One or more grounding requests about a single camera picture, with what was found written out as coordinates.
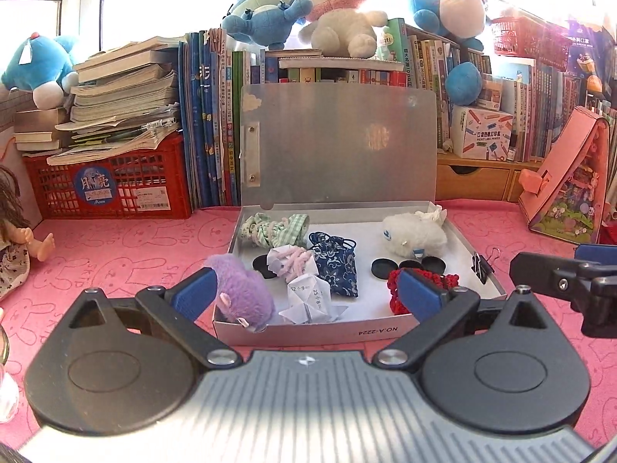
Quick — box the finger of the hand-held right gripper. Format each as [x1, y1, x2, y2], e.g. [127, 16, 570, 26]
[575, 244, 617, 266]
[509, 251, 601, 300]

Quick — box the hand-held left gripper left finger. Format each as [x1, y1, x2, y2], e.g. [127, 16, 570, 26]
[70, 265, 244, 373]

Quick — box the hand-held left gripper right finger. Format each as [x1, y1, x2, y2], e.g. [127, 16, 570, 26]
[371, 267, 548, 373]

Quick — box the red crochet pouch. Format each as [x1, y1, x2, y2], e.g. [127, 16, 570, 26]
[386, 269, 462, 319]

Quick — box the purple plush toy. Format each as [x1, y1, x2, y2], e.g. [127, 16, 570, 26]
[202, 254, 277, 334]

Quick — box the white fluffy plush toy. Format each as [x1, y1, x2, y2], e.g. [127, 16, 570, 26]
[382, 211, 449, 258]

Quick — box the blue floral drawstring pouch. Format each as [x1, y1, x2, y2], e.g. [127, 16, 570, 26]
[307, 231, 362, 299]

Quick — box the small white paper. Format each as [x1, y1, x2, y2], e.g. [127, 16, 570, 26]
[266, 246, 317, 282]

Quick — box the green checked scrunchie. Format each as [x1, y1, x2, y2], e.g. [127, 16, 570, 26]
[239, 212, 311, 248]

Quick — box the math worksheet paper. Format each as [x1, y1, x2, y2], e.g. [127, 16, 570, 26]
[278, 272, 349, 327]

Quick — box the grey cardboard file box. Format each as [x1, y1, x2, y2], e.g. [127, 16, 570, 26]
[212, 82, 507, 348]

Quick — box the black binder clip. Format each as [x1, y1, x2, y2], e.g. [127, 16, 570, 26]
[471, 247, 502, 285]

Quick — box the pink bunny-print table mat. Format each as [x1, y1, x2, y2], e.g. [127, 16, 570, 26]
[0, 198, 617, 450]

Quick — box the pink triangular toy house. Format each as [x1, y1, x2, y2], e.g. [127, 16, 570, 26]
[518, 106, 617, 246]

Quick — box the wooden drawer organizer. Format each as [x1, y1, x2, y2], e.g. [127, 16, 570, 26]
[436, 152, 541, 203]

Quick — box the white colourful printer box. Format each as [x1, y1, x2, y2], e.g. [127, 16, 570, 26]
[450, 106, 514, 160]

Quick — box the row of thin blue booklets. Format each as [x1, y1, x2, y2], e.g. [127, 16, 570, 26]
[178, 28, 242, 208]

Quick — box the brown-haired baby doll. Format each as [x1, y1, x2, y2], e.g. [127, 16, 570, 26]
[0, 164, 55, 300]

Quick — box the clear glass pitcher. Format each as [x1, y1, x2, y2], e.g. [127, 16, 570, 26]
[0, 323, 20, 423]

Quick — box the stack of worn books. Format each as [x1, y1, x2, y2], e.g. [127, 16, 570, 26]
[13, 36, 187, 167]

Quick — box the small red plastic basket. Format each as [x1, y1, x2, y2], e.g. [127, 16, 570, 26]
[492, 12, 572, 71]

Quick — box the row of upright books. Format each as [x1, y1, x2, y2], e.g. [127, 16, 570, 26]
[231, 18, 617, 165]

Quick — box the grey grid board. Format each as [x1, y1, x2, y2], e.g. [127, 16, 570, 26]
[0, 91, 30, 129]

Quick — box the pink-hooded white bunny plush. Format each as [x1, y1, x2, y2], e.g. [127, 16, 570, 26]
[289, 0, 389, 59]

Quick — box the blue and white plush toy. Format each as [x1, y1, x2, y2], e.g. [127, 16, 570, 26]
[0, 34, 83, 110]

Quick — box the blue elephant plush toy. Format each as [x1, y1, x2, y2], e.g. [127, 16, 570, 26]
[221, 0, 314, 49]

